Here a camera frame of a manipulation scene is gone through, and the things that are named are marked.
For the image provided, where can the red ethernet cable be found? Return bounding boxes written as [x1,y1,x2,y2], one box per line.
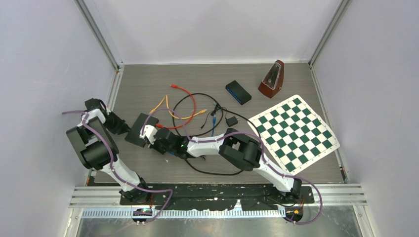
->
[155,84,197,130]

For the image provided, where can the dark grey network switch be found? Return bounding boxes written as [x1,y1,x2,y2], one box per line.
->
[125,113,159,148]

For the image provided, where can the yellow ethernet cable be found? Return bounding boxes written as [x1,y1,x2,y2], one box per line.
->
[149,95,208,120]

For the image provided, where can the blue ethernet cable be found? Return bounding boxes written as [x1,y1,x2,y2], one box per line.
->
[167,116,217,155]

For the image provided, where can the black power adapter with cord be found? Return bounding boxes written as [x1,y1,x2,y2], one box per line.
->
[200,103,238,129]

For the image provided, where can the long black cable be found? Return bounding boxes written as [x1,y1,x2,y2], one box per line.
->
[171,93,259,176]

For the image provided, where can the small black blue switch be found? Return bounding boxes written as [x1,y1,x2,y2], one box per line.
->
[225,80,252,105]

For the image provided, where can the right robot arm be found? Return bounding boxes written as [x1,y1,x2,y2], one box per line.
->
[143,125,302,203]

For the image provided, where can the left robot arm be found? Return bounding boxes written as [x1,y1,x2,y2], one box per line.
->
[66,98,152,204]

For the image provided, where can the brown metronome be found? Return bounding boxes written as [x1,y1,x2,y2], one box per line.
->
[258,60,285,98]

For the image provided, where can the green white chessboard mat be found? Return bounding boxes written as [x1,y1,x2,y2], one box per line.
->
[248,95,340,175]

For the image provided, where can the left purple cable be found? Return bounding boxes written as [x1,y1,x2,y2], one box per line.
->
[61,110,173,223]

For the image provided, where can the purple cable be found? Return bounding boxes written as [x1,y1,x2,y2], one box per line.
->
[140,108,324,226]
[61,110,173,223]

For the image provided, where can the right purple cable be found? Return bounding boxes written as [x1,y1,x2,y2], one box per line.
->
[140,108,324,226]

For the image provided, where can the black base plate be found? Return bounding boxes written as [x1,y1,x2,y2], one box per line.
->
[119,183,314,211]

